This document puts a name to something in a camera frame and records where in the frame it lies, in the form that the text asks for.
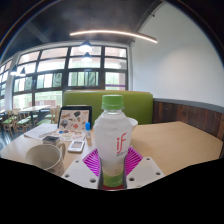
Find group of green-seated wooden chairs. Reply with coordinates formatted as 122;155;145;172
0;105;63;134

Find white paper sheets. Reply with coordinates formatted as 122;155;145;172
23;123;59;141

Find wooden dining table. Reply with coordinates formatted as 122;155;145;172
18;104;51;124

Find green-capped clear drink bottle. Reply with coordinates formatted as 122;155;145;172
92;94;133;191

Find group of pendant lamps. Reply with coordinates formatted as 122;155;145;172
9;39;94;78

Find small dark box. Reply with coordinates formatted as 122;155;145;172
42;135;61;147

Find large black-framed window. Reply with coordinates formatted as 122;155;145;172
0;45;129;111

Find small blue-capped bottle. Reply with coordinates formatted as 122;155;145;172
84;121;92;139

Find white swirl-print paper cup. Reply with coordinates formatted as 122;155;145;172
25;142;67;177

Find tablet with sticker-covered case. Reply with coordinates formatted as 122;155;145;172
57;105;93;132

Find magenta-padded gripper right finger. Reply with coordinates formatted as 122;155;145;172
123;146;166;190

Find colourful printed sheet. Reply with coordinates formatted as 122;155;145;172
49;129;87;142

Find small white rectangular device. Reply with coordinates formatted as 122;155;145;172
67;139;86;154

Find green booth seat backrest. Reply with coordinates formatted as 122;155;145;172
62;90;154;126

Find long linear ceiling light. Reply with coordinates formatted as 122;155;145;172
69;29;159;44

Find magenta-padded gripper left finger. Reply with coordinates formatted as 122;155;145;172
61;148;103;190

